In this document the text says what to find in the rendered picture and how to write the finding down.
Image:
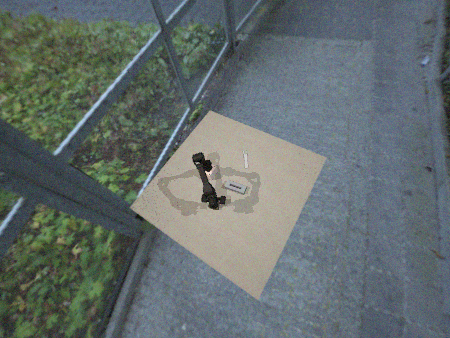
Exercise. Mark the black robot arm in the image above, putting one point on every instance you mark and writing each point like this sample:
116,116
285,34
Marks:
208,190

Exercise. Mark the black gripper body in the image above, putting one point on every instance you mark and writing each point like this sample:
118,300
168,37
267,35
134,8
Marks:
222,199

